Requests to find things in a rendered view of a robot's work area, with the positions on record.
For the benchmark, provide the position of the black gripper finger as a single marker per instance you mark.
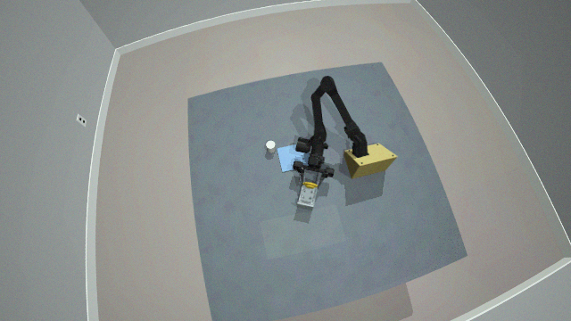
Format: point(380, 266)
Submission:
point(324, 175)
point(302, 173)

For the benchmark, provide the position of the light blue flat mat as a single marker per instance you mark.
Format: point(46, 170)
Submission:
point(287, 156)

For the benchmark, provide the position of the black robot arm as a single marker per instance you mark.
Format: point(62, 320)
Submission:
point(359, 145)

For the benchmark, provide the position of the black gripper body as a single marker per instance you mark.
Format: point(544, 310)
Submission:
point(313, 167)

